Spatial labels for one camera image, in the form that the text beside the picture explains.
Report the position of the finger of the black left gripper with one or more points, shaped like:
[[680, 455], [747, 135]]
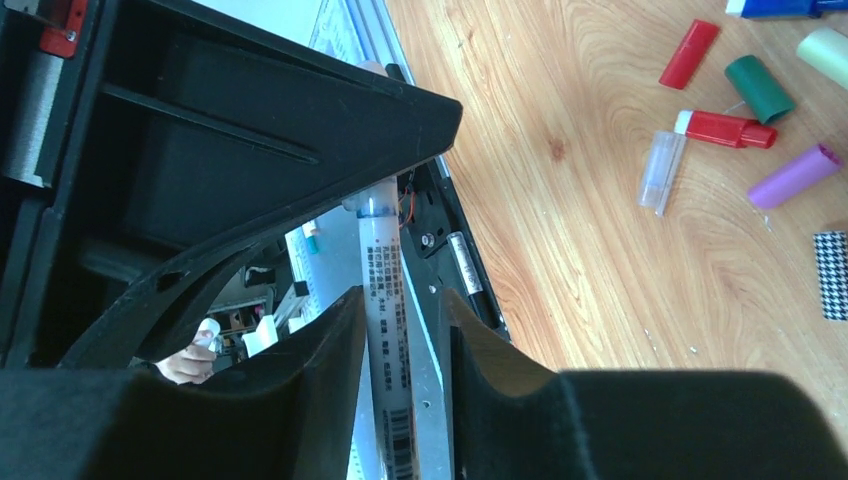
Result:
[[209, 137]]

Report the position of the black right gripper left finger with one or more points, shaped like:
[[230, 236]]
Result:
[[285, 413]]

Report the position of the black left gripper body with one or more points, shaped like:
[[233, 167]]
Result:
[[54, 283]]

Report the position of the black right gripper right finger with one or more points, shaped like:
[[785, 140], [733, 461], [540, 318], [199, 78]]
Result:
[[516, 419]]

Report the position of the clear cap blue pen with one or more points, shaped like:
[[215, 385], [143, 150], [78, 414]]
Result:
[[377, 212]]

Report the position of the houndstooth pen cap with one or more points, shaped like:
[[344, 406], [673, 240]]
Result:
[[831, 262]]

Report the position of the red pen cap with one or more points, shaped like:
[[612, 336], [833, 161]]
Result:
[[689, 54], [724, 130]]

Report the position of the purple pen cap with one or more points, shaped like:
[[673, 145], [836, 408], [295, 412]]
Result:
[[798, 175]]

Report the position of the green pen cap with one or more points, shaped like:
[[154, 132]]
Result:
[[759, 89]]

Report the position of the pale yellow pen cap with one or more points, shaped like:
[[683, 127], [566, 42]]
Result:
[[825, 49]]

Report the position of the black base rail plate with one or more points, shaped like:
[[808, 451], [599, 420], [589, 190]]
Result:
[[439, 247]]

